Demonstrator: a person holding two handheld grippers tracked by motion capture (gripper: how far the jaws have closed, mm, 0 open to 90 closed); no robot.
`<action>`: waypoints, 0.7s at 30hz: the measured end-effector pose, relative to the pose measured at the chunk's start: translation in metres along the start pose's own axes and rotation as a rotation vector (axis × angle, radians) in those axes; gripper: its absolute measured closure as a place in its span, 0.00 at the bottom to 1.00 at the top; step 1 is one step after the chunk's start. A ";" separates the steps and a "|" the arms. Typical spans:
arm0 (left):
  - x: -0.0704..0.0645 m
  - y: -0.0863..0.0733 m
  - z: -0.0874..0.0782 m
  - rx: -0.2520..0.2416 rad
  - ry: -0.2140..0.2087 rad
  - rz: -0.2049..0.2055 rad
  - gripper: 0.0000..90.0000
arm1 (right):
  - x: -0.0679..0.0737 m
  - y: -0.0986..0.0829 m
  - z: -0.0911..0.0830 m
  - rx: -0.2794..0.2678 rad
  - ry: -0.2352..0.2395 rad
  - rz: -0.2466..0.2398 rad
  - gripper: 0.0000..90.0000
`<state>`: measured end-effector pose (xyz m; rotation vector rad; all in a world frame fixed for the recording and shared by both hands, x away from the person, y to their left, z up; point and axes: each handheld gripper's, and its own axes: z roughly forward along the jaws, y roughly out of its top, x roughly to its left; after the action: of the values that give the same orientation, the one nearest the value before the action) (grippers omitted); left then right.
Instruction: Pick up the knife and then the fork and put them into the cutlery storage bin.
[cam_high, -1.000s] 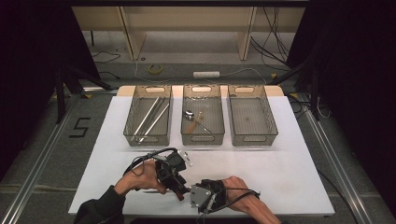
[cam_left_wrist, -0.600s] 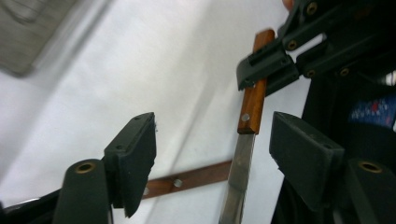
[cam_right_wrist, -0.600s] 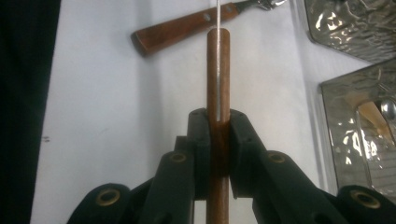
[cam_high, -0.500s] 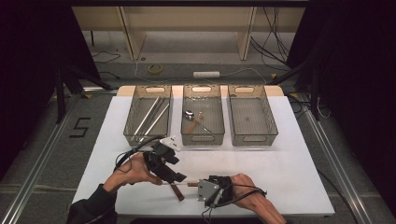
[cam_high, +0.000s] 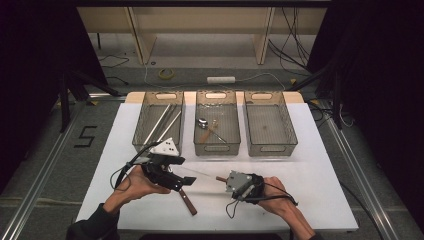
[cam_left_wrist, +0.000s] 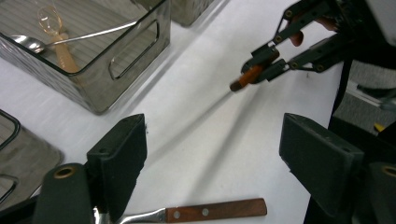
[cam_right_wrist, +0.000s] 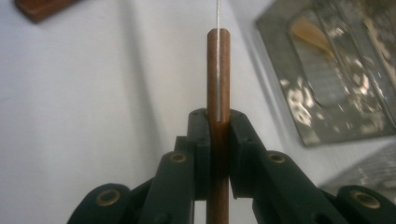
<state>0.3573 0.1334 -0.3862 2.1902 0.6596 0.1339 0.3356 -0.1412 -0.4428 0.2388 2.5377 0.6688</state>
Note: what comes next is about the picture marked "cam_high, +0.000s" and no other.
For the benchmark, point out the yellow tape roll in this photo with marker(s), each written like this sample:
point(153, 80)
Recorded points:
point(159, 74)

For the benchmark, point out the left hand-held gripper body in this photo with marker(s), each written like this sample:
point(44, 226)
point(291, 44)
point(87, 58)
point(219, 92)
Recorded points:
point(160, 173)

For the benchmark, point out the light brown spoon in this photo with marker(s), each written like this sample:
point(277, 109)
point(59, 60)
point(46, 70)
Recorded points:
point(206, 135)

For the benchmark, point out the smoky transparent plastic bin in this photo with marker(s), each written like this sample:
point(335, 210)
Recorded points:
point(148, 100)
point(230, 113)
point(270, 113)

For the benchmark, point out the person's left hand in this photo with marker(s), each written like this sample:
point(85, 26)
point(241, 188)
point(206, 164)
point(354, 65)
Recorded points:
point(136, 188)

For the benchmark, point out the yellow tape piece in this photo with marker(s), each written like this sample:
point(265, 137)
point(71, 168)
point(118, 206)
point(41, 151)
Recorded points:
point(314, 101)
point(293, 81)
point(94, 102)

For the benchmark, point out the light wooden desk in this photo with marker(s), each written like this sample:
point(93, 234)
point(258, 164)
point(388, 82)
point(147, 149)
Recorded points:
point(200, 15)

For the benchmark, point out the white power strip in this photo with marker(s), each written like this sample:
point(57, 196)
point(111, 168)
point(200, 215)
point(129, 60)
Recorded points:
point(220, 80)

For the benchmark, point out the person's right hand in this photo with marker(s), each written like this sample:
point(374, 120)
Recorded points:
point(280, 200)

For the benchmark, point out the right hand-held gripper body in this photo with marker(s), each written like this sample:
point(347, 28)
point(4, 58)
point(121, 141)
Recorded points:
point(241, 185)

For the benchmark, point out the aluminium rail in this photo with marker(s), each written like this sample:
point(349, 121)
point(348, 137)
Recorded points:
point(106, 96)
point(35, 188)
point(363, 186)

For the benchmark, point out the black metal stand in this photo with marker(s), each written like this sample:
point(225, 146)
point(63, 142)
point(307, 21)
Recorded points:
point(64, 106)
point(337, 106)

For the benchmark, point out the black curtain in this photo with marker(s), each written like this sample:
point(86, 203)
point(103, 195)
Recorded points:
point(33, 66)
point(383, 66)

